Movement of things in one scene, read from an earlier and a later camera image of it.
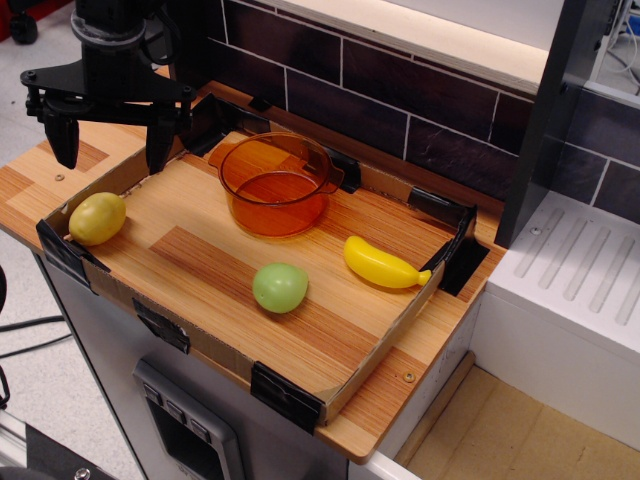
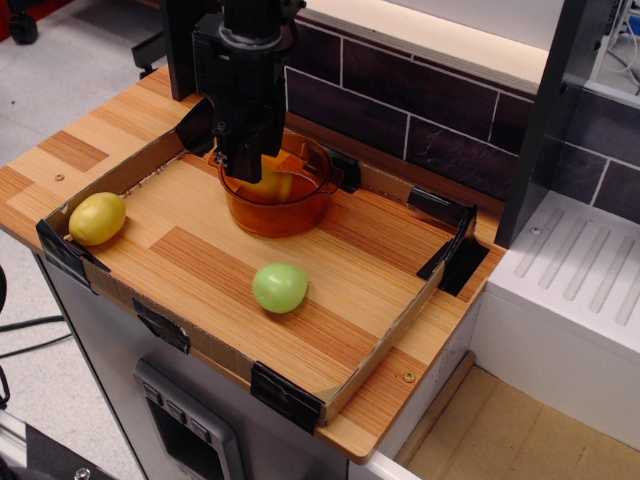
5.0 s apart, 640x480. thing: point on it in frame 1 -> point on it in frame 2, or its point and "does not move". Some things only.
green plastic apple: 280,288 does not move
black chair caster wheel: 23,28 does not move
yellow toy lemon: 97,218 does not move
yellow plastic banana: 381,268 -> 273,187
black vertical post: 568,59 does not move
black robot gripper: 113,87 -> 248,90
